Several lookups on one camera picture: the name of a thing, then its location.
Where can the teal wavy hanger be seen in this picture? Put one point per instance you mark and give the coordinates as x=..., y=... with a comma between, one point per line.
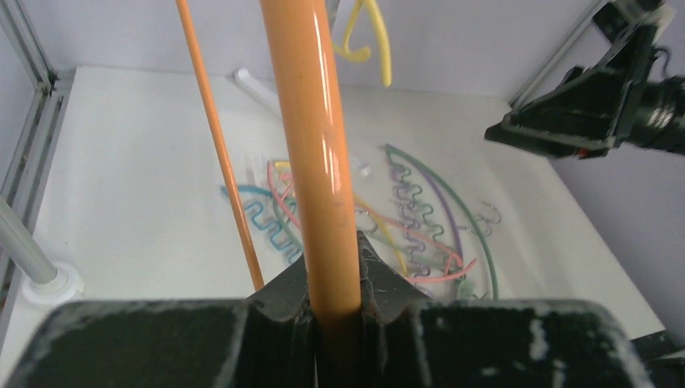
x=424, y=270

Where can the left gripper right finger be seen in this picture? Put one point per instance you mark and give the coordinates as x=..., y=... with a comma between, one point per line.
x=412, y=340

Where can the purple wavy hanger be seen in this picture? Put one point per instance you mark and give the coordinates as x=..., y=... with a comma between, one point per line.
x=417, y=213

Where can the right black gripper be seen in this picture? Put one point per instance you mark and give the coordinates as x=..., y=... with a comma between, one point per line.
x=594, y=110

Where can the green smooth hanger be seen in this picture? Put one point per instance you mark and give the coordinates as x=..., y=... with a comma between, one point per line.
x=477, y=230

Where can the blue wavy hanger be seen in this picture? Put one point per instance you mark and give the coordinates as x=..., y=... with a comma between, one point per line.
x=260, y=207

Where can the pink hanger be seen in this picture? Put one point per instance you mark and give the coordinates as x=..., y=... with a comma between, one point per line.
x=397, y=230

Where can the aluminium frame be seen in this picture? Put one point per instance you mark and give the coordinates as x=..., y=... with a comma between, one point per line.
x=34, y=97

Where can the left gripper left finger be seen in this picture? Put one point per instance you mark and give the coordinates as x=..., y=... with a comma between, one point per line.
x=264, y=340

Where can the chrome and white garment rack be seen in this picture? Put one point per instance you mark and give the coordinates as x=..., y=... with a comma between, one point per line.
x=52, y=284

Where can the yellow wavy hanger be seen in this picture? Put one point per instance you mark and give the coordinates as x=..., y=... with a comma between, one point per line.
x=281, y=186

